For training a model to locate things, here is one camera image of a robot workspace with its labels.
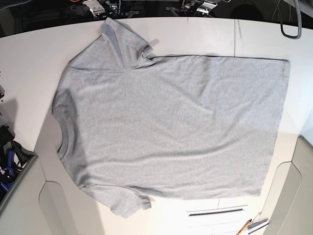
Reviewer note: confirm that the grey T-shirt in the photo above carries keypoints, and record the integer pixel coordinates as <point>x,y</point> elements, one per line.
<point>186,127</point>

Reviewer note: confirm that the yellow pencil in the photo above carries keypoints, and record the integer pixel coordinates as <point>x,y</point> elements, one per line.
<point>244,227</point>

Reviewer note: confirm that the blue black clamp tool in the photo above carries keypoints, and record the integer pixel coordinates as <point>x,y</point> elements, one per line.
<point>13,159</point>

